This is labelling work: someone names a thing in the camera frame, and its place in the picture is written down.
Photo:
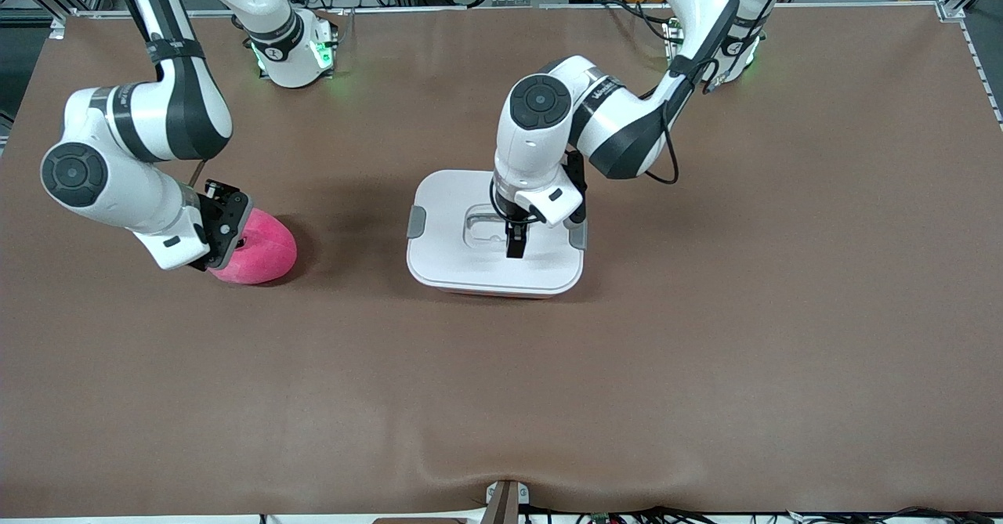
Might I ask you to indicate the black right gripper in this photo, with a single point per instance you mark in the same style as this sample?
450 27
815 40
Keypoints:
217 204

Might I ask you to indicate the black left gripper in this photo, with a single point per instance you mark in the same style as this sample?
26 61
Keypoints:
515 236

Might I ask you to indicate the pink round plush toy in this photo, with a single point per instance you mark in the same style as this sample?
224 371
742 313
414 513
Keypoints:
266 254

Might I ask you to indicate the white box lid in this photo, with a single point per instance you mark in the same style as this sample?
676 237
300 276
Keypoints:
454 265

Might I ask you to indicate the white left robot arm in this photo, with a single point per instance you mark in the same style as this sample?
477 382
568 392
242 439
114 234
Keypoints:
627 124

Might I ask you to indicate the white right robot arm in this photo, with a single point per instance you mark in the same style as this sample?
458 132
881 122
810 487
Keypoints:
102 187

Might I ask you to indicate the brown table cover mat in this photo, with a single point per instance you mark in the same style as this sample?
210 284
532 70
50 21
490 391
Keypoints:
501 399

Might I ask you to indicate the white perforated edge strip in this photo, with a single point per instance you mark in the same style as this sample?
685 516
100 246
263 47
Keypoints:
980 67

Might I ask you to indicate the metal table edge bracket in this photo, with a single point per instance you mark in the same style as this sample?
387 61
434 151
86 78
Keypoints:
505 504

